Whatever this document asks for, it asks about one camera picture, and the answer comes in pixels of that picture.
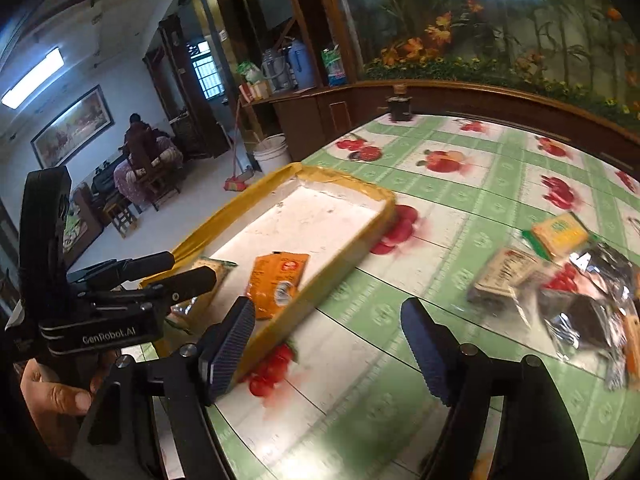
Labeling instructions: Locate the blue thermos jug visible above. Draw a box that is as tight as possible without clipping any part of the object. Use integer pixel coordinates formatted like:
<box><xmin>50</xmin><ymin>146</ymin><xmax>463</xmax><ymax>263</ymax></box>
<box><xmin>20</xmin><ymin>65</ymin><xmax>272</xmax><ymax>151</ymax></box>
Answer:
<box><xmin>288</xmin><ymin>39</ymin><xmax>316</xmax><ymax>90</ymax></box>

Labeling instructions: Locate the framed landscape painting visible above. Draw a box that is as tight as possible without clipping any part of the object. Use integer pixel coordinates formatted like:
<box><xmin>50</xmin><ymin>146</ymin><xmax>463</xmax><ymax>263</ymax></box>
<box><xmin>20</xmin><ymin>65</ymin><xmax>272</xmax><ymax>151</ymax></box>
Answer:
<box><xmin>30</xmin><ymin>84</ymin><xmax>114</xmax><ymax>169</ymax></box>

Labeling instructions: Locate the white plastic bucket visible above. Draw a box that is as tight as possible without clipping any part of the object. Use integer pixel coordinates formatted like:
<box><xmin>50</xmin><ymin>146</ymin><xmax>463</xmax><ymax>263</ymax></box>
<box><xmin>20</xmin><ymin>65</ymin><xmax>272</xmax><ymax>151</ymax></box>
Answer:
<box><xmin>253</xmin><ymin>133</ymin><xmax>292</xmax><ymax>174</ymax></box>

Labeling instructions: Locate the green yellow cracker pack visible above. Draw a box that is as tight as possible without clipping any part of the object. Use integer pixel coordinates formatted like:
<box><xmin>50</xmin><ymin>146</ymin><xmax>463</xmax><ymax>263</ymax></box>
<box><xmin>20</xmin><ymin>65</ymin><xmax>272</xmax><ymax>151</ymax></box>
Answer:
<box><xmin>522</xmin><ymin>211</ymin><xmax>590</xmax><ymax>261</ymax></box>

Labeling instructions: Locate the green fruit pattern tablecloth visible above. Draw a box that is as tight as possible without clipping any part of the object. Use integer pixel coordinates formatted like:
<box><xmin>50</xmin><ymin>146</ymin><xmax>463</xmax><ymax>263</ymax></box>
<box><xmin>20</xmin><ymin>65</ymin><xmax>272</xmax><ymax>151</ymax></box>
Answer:
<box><xmin>209</xmin><ymin>116</ymin><xmax>639</xmax><ymax>479</ymax></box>

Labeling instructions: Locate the yellow rimmed white tray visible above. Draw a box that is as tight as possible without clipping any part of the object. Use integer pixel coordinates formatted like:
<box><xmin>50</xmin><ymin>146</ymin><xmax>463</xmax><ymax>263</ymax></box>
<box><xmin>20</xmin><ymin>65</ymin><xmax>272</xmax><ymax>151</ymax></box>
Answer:
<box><xmin>170</xmin><ymin>162</ymin><xmax>396</xmax><ymax>380</ymax></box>

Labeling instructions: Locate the dark small jar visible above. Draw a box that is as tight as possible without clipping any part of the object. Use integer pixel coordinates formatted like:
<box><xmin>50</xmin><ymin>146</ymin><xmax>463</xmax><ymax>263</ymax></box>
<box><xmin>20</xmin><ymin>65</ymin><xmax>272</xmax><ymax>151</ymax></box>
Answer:
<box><xmin>378</xmin><ymin>84</ymin><xmax>413</xmax><ymax>122</ymax></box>

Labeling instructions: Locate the wooden cabinet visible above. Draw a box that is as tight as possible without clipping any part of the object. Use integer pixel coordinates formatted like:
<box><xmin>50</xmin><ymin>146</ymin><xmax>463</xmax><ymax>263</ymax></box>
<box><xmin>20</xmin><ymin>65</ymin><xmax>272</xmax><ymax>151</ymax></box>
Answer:
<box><xmin>242</xmin><ymin>86</ymin><xmax>371</xmax><ymax>162</ymax></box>

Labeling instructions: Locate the small orange snack packet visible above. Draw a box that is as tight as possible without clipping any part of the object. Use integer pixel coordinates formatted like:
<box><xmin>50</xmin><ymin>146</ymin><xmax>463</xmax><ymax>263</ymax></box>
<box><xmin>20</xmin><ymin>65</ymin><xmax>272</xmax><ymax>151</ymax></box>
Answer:
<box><xmin>245</xmin><ymin>252</ymin><xmax>309</xmax><ymax>321</ymax></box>

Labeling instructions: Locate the grey kettle jug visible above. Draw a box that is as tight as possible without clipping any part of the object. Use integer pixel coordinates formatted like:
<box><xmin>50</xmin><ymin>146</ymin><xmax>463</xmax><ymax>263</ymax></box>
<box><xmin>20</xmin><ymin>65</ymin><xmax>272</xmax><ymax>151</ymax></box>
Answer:
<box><xmin>260</xmin><ymin>49</ymin><xmax>293</xmax><ymax>94</ymax></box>

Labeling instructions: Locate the ceiling fluorescent lamp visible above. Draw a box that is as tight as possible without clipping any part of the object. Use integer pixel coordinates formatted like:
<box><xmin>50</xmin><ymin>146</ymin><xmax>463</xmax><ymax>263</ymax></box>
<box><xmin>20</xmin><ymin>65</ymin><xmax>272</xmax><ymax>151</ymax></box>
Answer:
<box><xmin>1</xmin><ymin>48</ymin><xmax>64</xmax><ymax>110</ymax></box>

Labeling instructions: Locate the silver foil snack bag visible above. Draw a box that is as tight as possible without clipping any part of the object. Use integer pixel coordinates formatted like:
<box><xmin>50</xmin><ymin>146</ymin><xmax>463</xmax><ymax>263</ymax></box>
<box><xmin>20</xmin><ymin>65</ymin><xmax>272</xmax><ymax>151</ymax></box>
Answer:
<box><xmin>537</xmin><ymin>288</ymin><xmax>627</xmax><ymax>390</ymax></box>

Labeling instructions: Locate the red broom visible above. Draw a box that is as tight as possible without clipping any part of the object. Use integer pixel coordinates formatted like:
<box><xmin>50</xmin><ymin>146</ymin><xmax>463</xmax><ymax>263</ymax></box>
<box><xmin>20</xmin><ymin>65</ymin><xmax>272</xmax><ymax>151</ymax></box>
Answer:
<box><xmin>224</xmin><ymin>101</ymin><xmax>254</xmax><ymax>193</ymax></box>

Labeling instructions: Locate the beige cracker pack barcode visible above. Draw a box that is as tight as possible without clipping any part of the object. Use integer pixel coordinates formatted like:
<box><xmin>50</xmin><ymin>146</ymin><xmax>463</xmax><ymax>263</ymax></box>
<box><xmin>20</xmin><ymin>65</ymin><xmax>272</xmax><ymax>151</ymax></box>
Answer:
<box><xmin>466</xmin><ymin>246</ymin><xmax>544</xmax><ymax>313</ymax></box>

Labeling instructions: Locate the person's left hand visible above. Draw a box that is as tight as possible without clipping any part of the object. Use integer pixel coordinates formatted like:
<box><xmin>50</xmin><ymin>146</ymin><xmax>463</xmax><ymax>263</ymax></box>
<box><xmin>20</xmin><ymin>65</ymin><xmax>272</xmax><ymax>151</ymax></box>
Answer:
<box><xmin>21</xmin><ymin>350</ymin><xmax>119</xmax><ymax>458</ymax></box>

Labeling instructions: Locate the seated person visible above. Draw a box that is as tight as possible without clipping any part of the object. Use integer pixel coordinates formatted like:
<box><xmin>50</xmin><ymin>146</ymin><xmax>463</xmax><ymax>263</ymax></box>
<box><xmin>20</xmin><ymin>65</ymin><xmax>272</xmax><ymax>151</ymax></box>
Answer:
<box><xmin>114</xmin><ymin>113</ymin><xmax>183</xmax><ymax>210</ymax></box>

